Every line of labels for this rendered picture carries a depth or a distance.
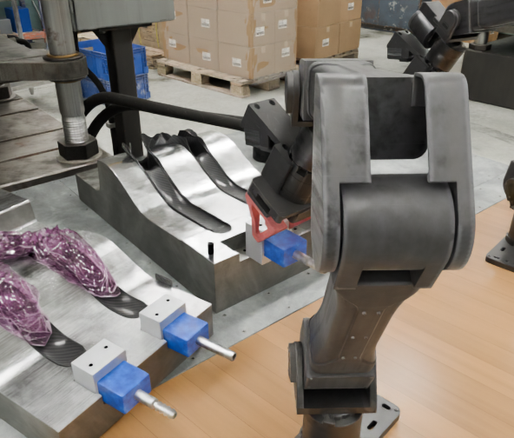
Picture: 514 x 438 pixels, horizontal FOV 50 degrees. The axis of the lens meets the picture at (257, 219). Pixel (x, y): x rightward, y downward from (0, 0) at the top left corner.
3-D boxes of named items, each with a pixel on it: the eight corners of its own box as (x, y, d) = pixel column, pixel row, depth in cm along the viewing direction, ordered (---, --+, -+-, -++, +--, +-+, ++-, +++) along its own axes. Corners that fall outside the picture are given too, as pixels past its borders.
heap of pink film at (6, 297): (133, 286, 79) (127, 239, 75) (26, 358, 66) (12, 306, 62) (20, 235, 91) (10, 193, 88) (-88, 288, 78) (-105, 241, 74)
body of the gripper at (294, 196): (246, 188, 68) (265, 147, 63) (304, 167, 74) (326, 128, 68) (275, 227, 66) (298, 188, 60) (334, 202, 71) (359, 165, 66)
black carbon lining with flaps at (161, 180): (288, 218, 94) (290, 168, 90) (212, 249, 85) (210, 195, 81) (181, 159, 118) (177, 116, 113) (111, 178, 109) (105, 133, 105)
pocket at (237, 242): (265, 262, 85) (265, 242, 83) (238, 275, 82) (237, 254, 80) (247, 250, 88) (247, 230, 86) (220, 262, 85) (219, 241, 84)
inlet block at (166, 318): (246, 361, 69) (245, 328, 67) (222, 386, 66) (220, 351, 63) (168, 324, 76) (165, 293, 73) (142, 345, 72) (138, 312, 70)
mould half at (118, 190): (336, 255, 97) (341, 186, 90) (216, 314, 82) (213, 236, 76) (183, 169, 131) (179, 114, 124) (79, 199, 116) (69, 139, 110)
